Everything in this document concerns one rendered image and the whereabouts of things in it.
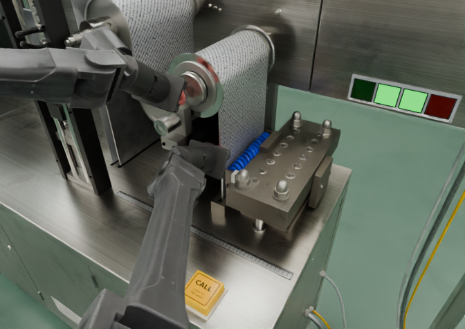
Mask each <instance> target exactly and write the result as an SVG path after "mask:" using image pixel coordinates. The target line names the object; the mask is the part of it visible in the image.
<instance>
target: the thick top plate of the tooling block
mask: <svg viewBox="0 0 465 329"><path fill-rule="evenodd" d="M291 118H292V117H290V119H289V120H288V121H287V122H286V123H285V124H284V125H283V126H282V127H281V129H280V130H279V132H281V133H282V138H281V139H280V140H279V141H278V142H277V143H276V144H275V145H274V146H273V148H272V149H271V150H270V151H269V152H268V153H267V154H265V153H263V152H258V153H257V154H256V155H255V157H254V158H253V159H252V160H251V161H250V162H249V163H248V164H247V165H246V167H245V168H244V169H246V170H247V171H248V173H249V177H250V188H248V189H245V190H242V189H238V188H237V187H236V185H235V183H236V182H235V183H232V182H230V183H229V185H228V186H227V187H226V206H229V207H231V208H233V209H236V210H238V211H241V212H242V213H245V214H247V215H250V216H252V217H255V218H257V219H258V220H261V221H264V222H266V223H269V224H271V225H273V226H276V227H278V228H280V229H283V230H285V231H286V229H287V228H288V226H289V225H290V223H291V221H292V219H293V218H294V216H295V214H296V213H297V212H298V210H299V208H300V207H301V205H302V203H303V201H304V200H305V198H306V197H307V195H308V194H309V192H310V190H311V187H312V182H313V175H314V174H315V172H316V170H317V169H318V168H319V166H320V164H321V163H322V161H323V160H324V158H325V157H326V155H327V156H330V157H331V156H332V154H333V153H334V151H335V150H336V148H337V147H338V142H339V138H340V132H341V130H339V129H336V128H332V135H330V136H323V135H321V134H320V128H321V126H322V125H321V124H318V123H313V122H311V121H306V120H303V119H302V125H301V126H300V127H292V126H290V122H291ZM279 180H284V181H286V182H287V184H288V189H289V198H288V199H287V200H286V201H284V202H280V201H277V200H276V199H274V197H273V193H274V189H275V187H276V184H277V182H278V181H279Z"/></svg>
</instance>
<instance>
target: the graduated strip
mask: <svg viewBox="0 0 465 329"><path fill-rule="evenodd" d="M116 195H117V196H119V197H121V198H123V199H125V200H127V201H128V202H131V203H132V204H135V205H137V206H139V207H141V208H143V209H145V210H147V211H149V212H151V213H152V211H153V208H154V206H152V205H151V204H148V203H146V202H144V201H142V200H140V199H138V198H136V197H134V196H131V195H129V194H127V193H125V192H123V191H121V190H120V191H119V192H118V193H116ZM191 232H192V233H194V234H196V235H198V236H200V237H202V238H205V239H206V240H209V241H211V242H213V243H215V244H217V245H219V246H220V247H223V248H224V249H227V250H229V251H231V252H233V253H235V254H237V255H239V256H241V257H243V258H245V259H247V260H249V261H251V262H253V263H255V264H257V265H259V266H261V267H264V268H266V269H268V270H270V271H272V272H274V273H276V274H278V275H280V276H282V277H284V278H286V279H288V280H291V278H292V276H293V274H294V273H293V272H290V271H289V270H287V269H285V268H283V267H280V266H278V265H276V264H274V263H272V262H270V261H268V260H266V259H264V258H261V257H259V256H257V255H255V254H253V253H251V252H249V251H247V250H245V249H242V248H241V247H238V246H237V245H235V244H232V243H230V242H228V241H226V240H224V239H222V238H219V237H217V236H215V235H213V234H211V233H209V232H207V231H204V230H203V229H200V228H199V227H197V226H195V225H193V224H191Z"/></svg>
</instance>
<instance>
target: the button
mask: <svg viewBox="0 0 465 329"><path fill-rule="evenodd" d="M223 291H224V284H223V283H222V282H220V281H218V280H216V279H214V278H213V277H211V276H209V275H207V274H205V273H203V272H201V271H199V270H197V271H196V273H195V274H194V275H193V277H192V278H191V279H190V280H189V281H188V283H187V284H186V285H185V304H187V305H188V306H190V307H191V308H194V309H195V310H197V311H198V312H200V313H201V314H204V315H205V316H207V315H208V313H209V312H210V311H211V309H212V307H213V306H214V304H215V303H216V302H217V300H218V298H219V297H220V296H221V294H222V293H223Z"/></svg>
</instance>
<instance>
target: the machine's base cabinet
mask: <svg viewBox="0 0 465 329"><path fill-rule="evenodd" d="M348 185H349V182H348V184H347V187H346V189H345V191H344V193H343V195H342V197H341V198H340V201H339V203H338V205H337V207H336V209H335V211H334V213H333V215H332V217H331V219H330V221H329V223H328V225H327V227H326V229H325V231H324V233H323V235H322V237H321V239H320V241H319V243H318V246H317V247H316V250H315V251H314V253H313V255H312V257H311V260H310V261H309V264H308V265H307V268H306V269H305V271H304V273H303V275H302V278H301V279H300V282H299V283H298V286H297V287H296V289H295V291H294V293H293V296H292V297H291V300H290V302H289V304H288V306H287V308H286V310H285V312H284V314H283V316H282V318H281V320H280V322H279V324H278V326H277V328H276V329H308V327H309V324H310V322H311V320H310V318H306V317H304V311H305V310H306V309H307V308H308V309H309V307H310V306H312V307H314V310H316V308H317V304H318V299H319V296H320V292H321V289H322V284H323V281H324V278H325V277H324V278H323V277H321V276H320V272H321V271H322V270H323V271H325V273H326V270H327V265H328V262H329V257H330V254H331V250H332V247H333V243H334V238H335V236H336V231H337V228H338V223H339V220H340V215H341V212H342V209H343V204H344V201H345V196H346V194H347V189H348ZM0 272H1V273H2V274H3V275H4V276H5V277H7V278H8V279H10V280H11V281H12V282H13V283H14V284H16V285H17V286H19V287H20V288H21V289H22V290H23V291H25V292H26V293H27V294H29V295H30V296H32V297H33V298H34V299H35V300H36V301H38V302H39V303H41V304H42V305H43V306H44V307H45V308H47V309H48V310H50V311H51V312H52V313H53V314H54V315H56V316H57V317H59V318H60V319H61V320H62V321H63V322H65V323H66V324H68V325H69V326H70V327H72V329H77V328H78V325H79V323H80V321H81V319H82V317H83V315H84V313H85V312H86V311H87V310H88V308H89V306H90V305H91V304H92V303H93V301H94V300H95V299H96V297H97V296H98V295H99V293H101V291H102V290H103V289H106V290H109V291H110V292H113V293H114V294H117V295H118V296H121V297H122V298H124V297H125V294H126V291H127V290H126V289H125V288H123V287H121V286H119V285H118V284H117V283H115V282H113V281H112V280H110V279H109V278H107V277H106V276H104V275H102V274H101V273H100V272H98V271H96V270H94V269H93V268H92V267H90V266H88V265H87V264H85V263H84V262H82V261H81V260H79V259H77V258H76V257H75V256H73V255H71V254H70V253H68V252H67V251H65V250H63V249H62V248H60V247H58V246H57V245H56V244H54V243H52V242H51V241H50V240H48V239H46V238H45V237H43V236H42V235H40V234H38V233H37V232H35V231H33V230H32V229H31V228H29V227H27V226H26V225H25V224H23V223H21V222H20V221H18V220H16V219H15V218H14V217H12V216H10V215H8V214H7V213H6V212H4V211H2V210H1V209H0Z"/></svg>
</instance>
